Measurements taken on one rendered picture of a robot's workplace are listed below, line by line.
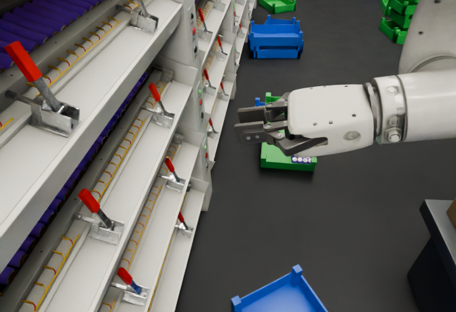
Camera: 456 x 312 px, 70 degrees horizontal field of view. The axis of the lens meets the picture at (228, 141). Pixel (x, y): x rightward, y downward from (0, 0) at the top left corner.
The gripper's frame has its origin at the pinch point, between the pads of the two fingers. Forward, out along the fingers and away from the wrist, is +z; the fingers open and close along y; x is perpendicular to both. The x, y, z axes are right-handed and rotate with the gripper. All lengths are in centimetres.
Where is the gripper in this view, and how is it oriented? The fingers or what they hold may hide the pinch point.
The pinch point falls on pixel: (252, 125)
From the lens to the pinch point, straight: 45.3
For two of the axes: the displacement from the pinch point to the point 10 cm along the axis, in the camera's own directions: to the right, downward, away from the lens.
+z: -9.6, 0.9, 2.6
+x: -2.4, -7.6, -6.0
